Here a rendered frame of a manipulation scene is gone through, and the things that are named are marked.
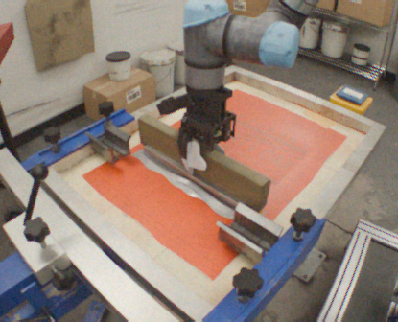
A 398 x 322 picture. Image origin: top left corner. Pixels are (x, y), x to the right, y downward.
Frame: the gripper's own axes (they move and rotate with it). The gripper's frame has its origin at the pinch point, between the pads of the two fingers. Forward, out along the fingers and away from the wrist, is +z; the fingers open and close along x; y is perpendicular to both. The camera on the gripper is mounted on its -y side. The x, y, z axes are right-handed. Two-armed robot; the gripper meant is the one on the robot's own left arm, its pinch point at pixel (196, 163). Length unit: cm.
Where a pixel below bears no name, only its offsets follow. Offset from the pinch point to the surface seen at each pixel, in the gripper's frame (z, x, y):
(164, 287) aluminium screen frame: 1.2, -25.9, 16.7
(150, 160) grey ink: 4.0, -3.2, -12.2
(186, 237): 4.8, -13.7, 9.9
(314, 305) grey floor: 100, 49, 32
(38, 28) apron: 13, 48, -194
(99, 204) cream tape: 4.7, -20.3, -9.8
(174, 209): 4.8, -10.1, 2.9
